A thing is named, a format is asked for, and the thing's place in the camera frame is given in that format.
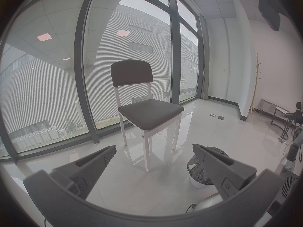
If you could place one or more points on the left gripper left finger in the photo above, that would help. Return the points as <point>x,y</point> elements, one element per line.
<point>90,169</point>

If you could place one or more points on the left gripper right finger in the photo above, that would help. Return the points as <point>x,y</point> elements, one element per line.
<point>227,174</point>

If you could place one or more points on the black plastic bag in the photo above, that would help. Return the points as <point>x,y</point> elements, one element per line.
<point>198,174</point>

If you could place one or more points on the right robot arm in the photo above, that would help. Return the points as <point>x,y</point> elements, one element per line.
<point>296,145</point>

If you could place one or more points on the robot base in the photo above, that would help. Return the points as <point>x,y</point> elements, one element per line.
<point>208,201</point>

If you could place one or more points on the white trash bin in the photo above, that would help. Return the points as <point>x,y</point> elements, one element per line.
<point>196,185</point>

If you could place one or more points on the grey low bench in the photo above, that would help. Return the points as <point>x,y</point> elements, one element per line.
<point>267,103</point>

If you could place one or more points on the brown padded white-framed chair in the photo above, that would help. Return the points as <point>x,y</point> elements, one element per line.
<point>149,112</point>

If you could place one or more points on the grey metal side table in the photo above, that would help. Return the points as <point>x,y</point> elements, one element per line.
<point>280,111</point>

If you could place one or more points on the window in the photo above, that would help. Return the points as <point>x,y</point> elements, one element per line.
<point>47,91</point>

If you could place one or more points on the wooden coat stand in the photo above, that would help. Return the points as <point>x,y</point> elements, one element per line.
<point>255,84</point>

